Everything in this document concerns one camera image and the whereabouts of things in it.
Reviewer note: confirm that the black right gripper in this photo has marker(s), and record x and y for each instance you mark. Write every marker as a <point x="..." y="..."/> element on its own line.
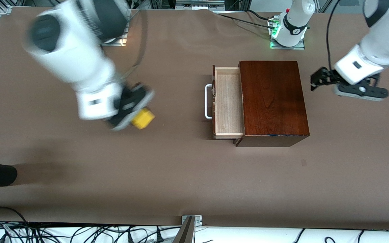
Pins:
<point x="131" y="99"/>

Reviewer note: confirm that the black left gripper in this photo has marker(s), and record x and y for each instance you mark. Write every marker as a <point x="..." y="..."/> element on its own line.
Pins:
<point x="327" y="77"/>

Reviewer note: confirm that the yellow cube block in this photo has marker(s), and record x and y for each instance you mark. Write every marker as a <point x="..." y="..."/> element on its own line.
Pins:
<point x="143" y="118"/>

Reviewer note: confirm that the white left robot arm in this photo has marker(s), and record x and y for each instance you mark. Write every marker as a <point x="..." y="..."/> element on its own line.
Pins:
<point x="294" y="23"/>

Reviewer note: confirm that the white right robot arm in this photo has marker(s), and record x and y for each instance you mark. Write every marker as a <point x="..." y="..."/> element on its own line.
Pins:
<point x="73" y="57"/>

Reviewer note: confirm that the dark brown wooden cabinet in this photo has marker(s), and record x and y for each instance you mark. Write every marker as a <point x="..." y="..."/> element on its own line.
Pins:
<point x="272" y="101"/>

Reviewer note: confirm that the slanted aluminium extrusion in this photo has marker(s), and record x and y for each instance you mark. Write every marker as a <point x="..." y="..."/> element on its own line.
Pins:
<point x="325" y="6"/>

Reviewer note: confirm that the brown table cover sheet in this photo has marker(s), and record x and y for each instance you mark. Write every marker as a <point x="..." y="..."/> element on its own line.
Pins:
<point x="181" y="168"/>

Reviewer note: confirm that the grey equipment box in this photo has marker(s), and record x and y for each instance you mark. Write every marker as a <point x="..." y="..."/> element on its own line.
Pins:
<point x="199" y="4"/>

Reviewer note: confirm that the black power plug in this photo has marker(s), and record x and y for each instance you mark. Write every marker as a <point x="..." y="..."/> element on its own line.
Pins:
<point x="159" y="238"/>
<point x="130" y="238"/>

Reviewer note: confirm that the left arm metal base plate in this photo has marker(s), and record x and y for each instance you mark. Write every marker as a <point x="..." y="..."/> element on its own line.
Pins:
<point x="287" y="47"/>

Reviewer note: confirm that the silver mounting bracket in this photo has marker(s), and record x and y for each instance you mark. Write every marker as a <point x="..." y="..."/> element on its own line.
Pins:
<point x="198" y="219"/>

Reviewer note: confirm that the dark slanted mount beam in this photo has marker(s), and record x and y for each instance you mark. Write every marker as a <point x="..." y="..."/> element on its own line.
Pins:
<point x="184" y="234"/>

